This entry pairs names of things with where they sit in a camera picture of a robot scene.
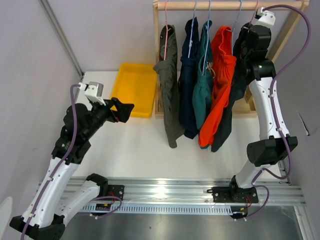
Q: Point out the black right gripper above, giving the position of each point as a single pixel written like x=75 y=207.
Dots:
x=246 y=29

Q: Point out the teal green shorts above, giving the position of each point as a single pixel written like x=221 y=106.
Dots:
x=202 y=92

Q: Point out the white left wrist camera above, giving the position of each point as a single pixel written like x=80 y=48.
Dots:
x=93 y=92

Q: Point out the black shorts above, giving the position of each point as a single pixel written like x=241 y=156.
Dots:
x=237 y=91

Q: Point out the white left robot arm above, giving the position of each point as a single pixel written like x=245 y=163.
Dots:
x=46 y=218

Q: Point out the wooden clothes rack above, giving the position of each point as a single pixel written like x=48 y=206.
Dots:
x=244 y=108

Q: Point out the blue hanger with orange shorts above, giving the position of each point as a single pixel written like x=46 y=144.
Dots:
x=235 y=25

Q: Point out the blue hanger with teal shorts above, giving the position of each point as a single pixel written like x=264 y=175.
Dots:
x=207 y=39

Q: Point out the olive green shorts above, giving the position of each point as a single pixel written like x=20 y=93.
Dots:
x=168 y=77

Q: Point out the orange shorts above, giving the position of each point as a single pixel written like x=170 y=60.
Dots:
x=223 y=64

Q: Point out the aluminium mounting rail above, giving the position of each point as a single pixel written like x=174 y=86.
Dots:
x=181 y=191

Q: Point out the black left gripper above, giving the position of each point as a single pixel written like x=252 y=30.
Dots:
x=123 y=109

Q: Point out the navy blue shorts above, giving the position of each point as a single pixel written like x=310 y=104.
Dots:
x=186 y=84

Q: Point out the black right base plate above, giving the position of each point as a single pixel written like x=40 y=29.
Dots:
x=233 y=195

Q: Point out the white slotted cable duct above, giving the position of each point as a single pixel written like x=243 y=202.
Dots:
x=174 y=209

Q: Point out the pink hanger with black shorts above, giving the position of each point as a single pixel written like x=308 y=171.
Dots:
x=254 y=13

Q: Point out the yellow plastic tray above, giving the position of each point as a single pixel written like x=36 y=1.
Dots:
x=136 y=84

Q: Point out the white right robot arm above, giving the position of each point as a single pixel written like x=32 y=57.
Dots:
x=275 y=142

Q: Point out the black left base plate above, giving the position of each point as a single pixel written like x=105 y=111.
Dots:
x=116 y=190

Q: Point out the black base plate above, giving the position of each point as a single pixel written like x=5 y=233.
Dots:
x=233 y=195
x=116 y=190

